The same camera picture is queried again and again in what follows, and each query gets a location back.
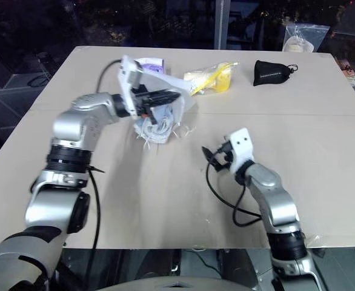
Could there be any white blue fringed towel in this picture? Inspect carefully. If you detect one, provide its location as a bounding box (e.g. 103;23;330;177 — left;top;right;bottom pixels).
133;104;197;152

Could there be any black drawstring pouch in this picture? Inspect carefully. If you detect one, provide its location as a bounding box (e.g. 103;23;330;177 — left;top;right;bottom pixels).
251;59;299;87

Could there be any white translucent drawstring bag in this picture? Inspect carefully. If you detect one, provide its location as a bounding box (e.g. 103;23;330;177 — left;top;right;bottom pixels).
139;59;198;122

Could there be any clear plastic zip bag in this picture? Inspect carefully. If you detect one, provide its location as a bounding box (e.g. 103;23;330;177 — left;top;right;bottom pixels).
182;59;241;96

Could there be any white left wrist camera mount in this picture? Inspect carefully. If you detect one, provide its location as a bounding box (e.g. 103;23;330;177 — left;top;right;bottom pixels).
116;55;145;118

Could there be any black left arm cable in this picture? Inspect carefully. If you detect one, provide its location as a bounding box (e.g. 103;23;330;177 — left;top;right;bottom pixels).
86;59;121;251

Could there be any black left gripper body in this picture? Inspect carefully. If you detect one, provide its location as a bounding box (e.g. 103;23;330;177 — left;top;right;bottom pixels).
133;84;158;126

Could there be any clear bag with white contents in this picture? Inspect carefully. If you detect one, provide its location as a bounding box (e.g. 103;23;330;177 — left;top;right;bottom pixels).
282;24;330;53

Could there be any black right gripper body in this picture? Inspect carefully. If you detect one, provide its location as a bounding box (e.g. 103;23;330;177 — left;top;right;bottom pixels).
217;141;236;167

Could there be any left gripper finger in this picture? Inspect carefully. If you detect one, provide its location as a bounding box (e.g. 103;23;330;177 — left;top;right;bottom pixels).
148;97;178;107
148;90;180;99

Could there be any colourful printed box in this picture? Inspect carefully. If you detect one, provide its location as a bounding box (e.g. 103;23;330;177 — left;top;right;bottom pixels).
337;57;355;79

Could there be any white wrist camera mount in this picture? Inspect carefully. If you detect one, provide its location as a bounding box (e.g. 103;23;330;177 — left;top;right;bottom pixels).
227;128;255;174
116;55;145;118

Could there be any purple white packet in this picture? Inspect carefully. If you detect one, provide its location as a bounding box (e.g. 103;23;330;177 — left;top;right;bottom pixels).
137;56;167;74

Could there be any cream cloth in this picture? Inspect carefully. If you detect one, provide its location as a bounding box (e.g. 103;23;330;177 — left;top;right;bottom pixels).
184;70;215;83

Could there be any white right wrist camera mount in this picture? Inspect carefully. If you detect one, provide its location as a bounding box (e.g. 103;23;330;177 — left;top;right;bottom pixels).
227;128;255;174

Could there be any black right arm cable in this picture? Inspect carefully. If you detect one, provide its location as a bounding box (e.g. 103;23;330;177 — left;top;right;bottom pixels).
205;145;263;228

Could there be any white vertical post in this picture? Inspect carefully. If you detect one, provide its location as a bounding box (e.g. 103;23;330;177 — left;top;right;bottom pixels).
217;0;229;50

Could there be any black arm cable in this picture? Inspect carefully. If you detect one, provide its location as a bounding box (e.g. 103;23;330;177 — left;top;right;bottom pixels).
205;145;263;228
86;59;121;251

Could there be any yellow cloth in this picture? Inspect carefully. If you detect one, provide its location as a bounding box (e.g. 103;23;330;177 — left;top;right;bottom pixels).
210;62;231;93

